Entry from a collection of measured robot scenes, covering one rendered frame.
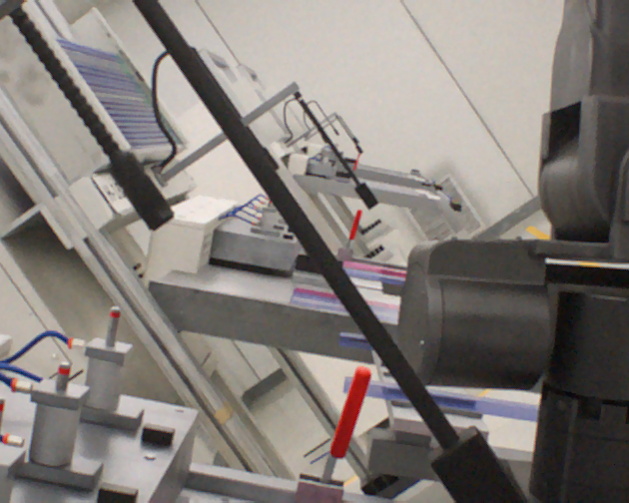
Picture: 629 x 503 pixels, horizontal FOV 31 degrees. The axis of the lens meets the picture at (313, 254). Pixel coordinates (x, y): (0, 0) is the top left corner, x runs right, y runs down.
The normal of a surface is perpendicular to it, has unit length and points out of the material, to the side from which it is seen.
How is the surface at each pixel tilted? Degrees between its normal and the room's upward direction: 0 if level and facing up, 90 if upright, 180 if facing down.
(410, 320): 51
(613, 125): 91
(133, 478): 45
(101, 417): 90
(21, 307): 90
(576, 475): 74
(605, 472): 90
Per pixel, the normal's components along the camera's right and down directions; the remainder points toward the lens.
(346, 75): -0.04, 0.11
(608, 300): -0.33, 0.09
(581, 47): -0.98, -0.07
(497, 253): 0.16, 0.00
